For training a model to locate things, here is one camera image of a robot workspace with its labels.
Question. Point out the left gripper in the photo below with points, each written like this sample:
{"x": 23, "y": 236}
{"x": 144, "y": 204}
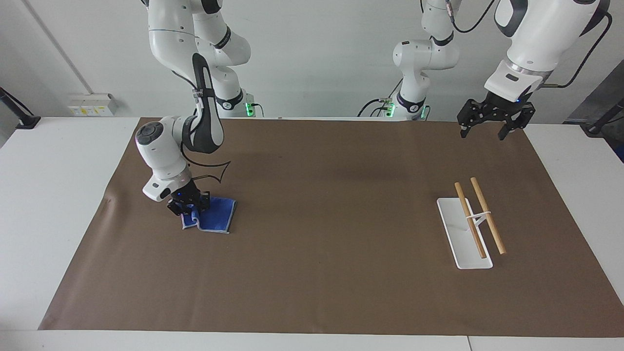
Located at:
{"x": 507, "y": 105}

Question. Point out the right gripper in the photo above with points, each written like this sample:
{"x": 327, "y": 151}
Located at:
{"x": 186, "y": 193}

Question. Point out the blue towel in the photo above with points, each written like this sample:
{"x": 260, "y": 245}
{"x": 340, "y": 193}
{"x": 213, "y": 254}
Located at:
{"x": 217, "y": 214}

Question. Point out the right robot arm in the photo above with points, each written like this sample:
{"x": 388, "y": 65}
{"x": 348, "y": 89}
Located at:
{"x": 168, "y": 39}

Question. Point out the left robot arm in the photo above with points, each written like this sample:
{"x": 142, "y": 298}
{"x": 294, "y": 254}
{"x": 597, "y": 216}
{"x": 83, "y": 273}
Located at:
{"x": 531, "y": 39}

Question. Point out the black stand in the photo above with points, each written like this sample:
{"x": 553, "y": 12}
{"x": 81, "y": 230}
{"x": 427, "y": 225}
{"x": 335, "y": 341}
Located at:
{"x": 22, "y": 117}
{"x": 602, "y": 122}

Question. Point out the white rack with wooden rods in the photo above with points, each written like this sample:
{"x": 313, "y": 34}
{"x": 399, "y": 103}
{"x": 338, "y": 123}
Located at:
{"x": 465, "y": 239}

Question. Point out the white wall socket box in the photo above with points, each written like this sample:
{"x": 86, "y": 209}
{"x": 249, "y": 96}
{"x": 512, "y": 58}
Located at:
{"x": 92, "y": 105}

